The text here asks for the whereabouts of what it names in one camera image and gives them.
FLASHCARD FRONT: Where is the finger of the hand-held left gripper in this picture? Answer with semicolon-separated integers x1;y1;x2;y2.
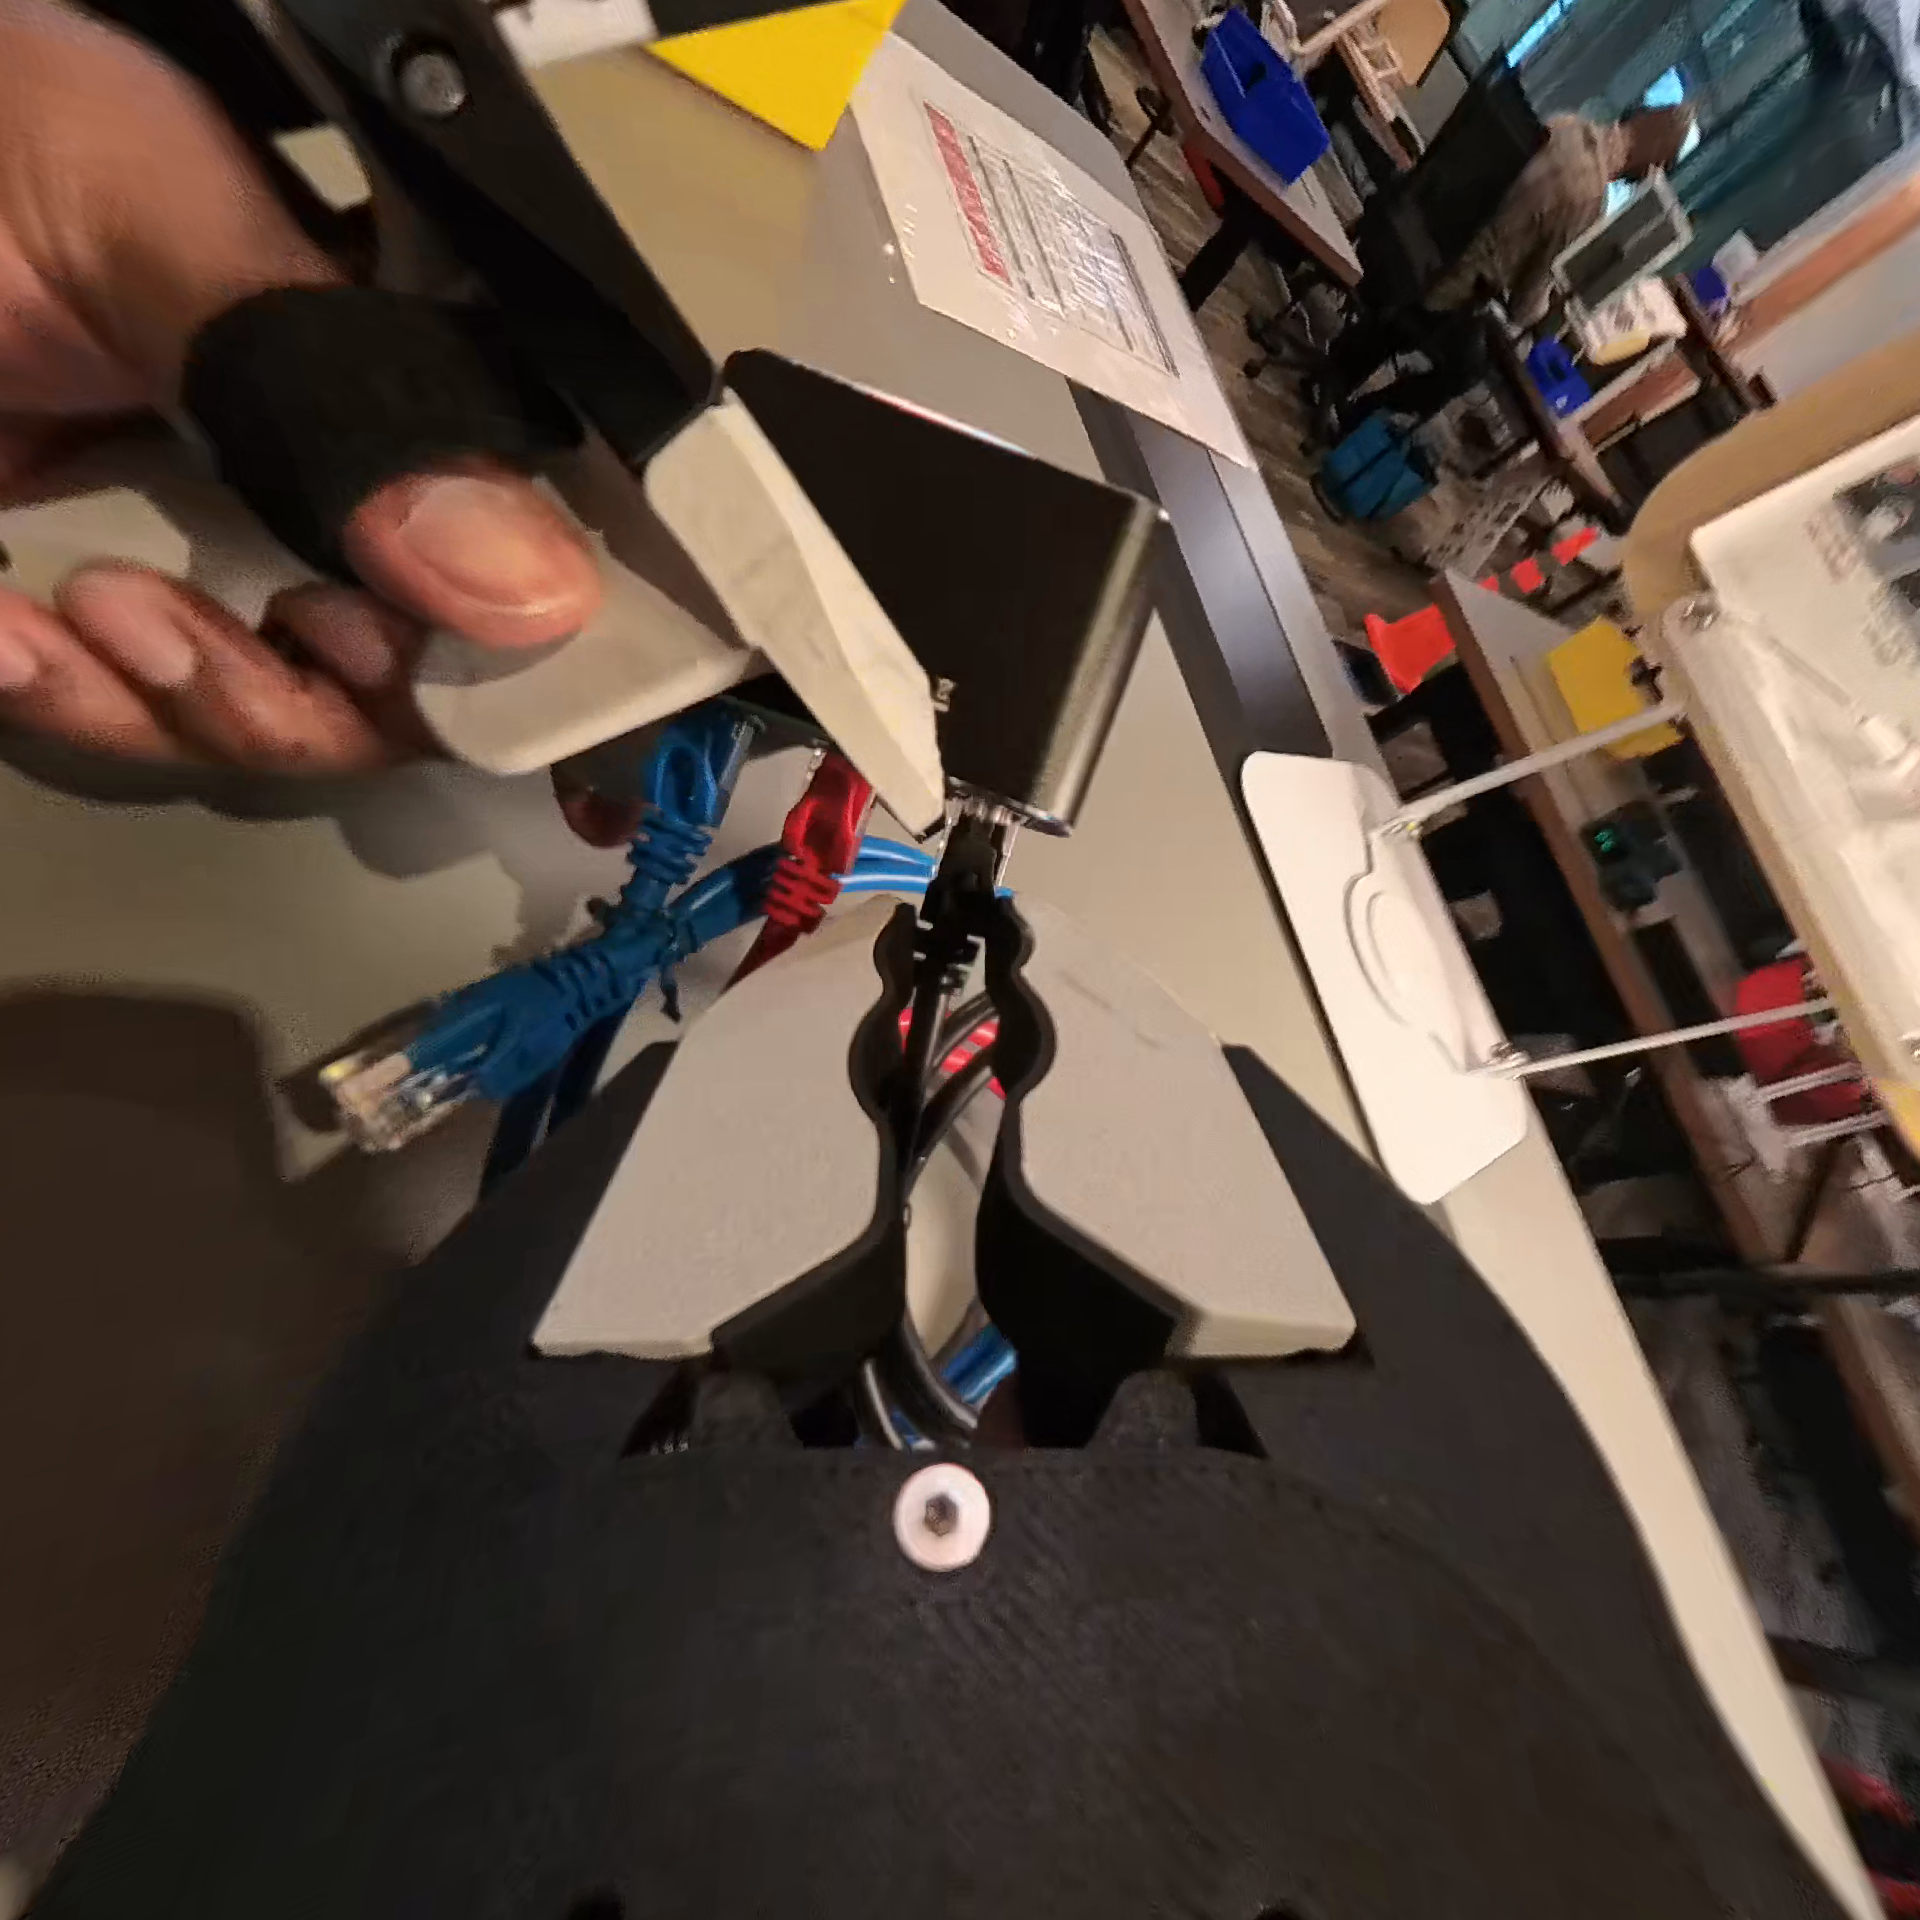
645;393;950;840

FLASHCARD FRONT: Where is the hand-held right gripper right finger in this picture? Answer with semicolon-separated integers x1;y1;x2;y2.
970;897;1360;1449

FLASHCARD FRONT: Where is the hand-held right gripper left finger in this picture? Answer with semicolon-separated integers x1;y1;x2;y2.
533;897;924;1375

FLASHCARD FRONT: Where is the black ethernet switch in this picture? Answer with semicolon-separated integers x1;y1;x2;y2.
719;351;1173;840

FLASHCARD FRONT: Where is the red ethernet cable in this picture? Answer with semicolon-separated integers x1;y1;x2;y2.
726;751;998;1098

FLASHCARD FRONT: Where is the blue ethernet cable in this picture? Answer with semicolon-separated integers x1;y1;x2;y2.
319;701;1024;1449

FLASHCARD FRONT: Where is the black ethernet cable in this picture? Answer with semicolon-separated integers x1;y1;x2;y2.
882;810;1024;1444

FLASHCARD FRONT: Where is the person's left hand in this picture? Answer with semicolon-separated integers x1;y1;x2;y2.
0;0;606;781

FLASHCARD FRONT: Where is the white document stand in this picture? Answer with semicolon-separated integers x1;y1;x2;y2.
1241;375;1920;1205

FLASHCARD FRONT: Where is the yellow plastic bin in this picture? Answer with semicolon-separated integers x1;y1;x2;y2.
645;0;912;153

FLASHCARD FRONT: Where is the laminated white paper sign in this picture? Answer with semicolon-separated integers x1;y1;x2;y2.
847;29;1257;471

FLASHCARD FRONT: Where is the orange traffic cone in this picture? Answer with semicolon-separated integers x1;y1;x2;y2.
1362;600;1461;695

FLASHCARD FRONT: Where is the teal bag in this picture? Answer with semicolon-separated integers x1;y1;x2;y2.
1316;408;1444;522

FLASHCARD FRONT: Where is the red plastic box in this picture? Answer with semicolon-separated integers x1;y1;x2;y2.
1737;961;1848;1085

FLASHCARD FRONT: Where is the background work table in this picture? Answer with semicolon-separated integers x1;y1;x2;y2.
1117;0;1367;291

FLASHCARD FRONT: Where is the yellow box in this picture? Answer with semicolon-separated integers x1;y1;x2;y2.
1544;615;1684;761

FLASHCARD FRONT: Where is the small blue plastic bin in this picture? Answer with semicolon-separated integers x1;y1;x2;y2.
1199;7;1334;185

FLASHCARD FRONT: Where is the black office chair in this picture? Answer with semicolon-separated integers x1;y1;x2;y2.
1319;66;1553;436

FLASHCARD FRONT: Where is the illustrated poster board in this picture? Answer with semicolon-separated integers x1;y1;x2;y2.
1686;451;1920;1098

